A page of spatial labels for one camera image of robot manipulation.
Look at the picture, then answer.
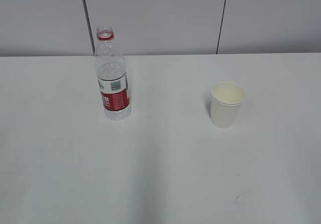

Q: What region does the clear plastic water bottle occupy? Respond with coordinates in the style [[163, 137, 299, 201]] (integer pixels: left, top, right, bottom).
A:
[[95, 26, 131, 121]]

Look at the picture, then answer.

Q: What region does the white paper cup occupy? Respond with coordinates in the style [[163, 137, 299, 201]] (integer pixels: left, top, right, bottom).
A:
[[210, 82, 246, 105], [210, 94, 245, 129]]

